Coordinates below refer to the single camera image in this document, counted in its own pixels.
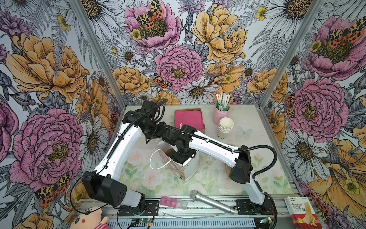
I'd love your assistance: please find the white paper gift bag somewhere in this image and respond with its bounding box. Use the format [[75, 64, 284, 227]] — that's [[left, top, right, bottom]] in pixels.
[[149, 124, 199, 181]]

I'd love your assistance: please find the brown pulp cup carrier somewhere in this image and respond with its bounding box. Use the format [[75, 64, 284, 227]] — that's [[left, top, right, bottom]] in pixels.
[[225, 165, 232, 177]]

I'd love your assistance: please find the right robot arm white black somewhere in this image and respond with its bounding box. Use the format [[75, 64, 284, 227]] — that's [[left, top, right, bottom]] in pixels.
[[162, 124, 277, 214]]

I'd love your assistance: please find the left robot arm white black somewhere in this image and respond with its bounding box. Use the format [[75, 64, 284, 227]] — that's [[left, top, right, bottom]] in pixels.
[[82, 99, 167, 211]]

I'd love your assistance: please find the pink napkin stack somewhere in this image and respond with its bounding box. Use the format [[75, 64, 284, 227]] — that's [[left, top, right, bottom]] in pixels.
[[174, 110, 205, 130]]

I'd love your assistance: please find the brown cardboard napkin tray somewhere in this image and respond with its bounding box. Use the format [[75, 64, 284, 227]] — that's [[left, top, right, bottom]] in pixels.
[[174, 108, 206, 135]]

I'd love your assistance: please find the pink straw holder cup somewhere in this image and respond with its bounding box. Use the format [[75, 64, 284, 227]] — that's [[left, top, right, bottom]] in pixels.
[[212, 107, 230, 126]]

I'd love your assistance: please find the stack of white paper cups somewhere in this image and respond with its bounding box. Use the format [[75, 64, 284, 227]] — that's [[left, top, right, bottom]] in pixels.
[[217, 117, 234, 139]]

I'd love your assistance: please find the silver microphone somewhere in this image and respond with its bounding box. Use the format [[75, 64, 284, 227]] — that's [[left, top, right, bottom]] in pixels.
[[190, 190, 235, 215]]

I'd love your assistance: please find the pink plastic clip box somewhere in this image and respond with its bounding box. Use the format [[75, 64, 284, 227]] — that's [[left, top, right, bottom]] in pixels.
[[160, 196, 188, 210]]

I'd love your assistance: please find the plush doll toy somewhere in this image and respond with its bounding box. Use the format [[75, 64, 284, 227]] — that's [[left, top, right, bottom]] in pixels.
[[70, 206, 110, 229]]

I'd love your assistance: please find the bandage box red white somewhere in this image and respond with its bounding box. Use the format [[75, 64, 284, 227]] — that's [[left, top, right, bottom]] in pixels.
[[285, 197, 322, 229]]

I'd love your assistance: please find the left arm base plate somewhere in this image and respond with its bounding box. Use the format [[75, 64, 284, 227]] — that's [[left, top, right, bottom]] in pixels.
[[118, 200, 160, 217]]

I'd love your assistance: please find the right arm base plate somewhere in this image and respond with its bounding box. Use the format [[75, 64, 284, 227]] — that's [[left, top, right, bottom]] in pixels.
[[235, 198, 275, 215]]

